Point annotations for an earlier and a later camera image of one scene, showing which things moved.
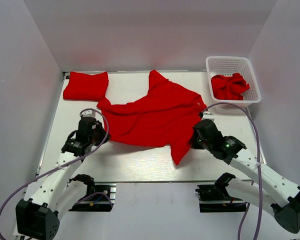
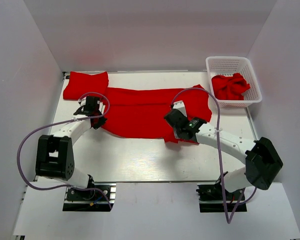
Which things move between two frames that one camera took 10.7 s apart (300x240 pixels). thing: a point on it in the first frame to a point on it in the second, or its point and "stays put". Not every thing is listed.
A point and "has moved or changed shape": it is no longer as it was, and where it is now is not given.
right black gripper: (194, 143) to (176, 133)
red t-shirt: (167, 116) has moved or changed shape
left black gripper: (99, 126) to (100, 123)
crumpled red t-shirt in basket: (229, 87) stays put
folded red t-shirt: (84, 87) stays put
